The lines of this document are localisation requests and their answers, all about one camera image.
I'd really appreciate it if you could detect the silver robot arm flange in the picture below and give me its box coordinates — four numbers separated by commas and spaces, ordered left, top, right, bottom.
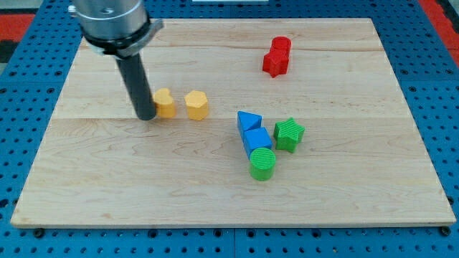
68, 0, 164, 59

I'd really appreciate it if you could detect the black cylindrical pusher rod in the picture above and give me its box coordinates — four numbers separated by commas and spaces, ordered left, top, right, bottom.
116, 54, 156, 120

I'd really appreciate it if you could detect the green cylinder block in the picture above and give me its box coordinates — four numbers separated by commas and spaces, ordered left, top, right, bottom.
250, 148, 276, 181

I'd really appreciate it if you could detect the yellow hexagon block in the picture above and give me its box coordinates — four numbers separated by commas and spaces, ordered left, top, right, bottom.
184, 90, 209, 120

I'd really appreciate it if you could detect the green star block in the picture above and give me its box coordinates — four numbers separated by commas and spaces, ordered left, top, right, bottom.
273, 118, 306, 153

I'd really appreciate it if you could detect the blue cube block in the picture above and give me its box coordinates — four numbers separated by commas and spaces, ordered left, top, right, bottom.
242, 127, 273, 158

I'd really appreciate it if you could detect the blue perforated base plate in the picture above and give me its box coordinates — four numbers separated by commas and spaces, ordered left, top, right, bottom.
1, 0, 458, 257

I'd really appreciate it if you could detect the blue triangle block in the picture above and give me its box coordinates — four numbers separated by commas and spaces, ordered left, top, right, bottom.
237, 111, 262, 139

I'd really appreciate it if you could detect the red cylinder block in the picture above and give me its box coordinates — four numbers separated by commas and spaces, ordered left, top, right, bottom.
270, 36, 291, 51

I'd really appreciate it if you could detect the yellow heart block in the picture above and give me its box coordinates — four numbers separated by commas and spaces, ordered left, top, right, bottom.
153, 87, 176, 118

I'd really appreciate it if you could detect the red star block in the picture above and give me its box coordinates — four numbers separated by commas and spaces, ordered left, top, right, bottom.
262, 49, 289, 77

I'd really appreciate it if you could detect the wooden board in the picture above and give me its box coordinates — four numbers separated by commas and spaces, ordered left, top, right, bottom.
11, 18, 456, 229

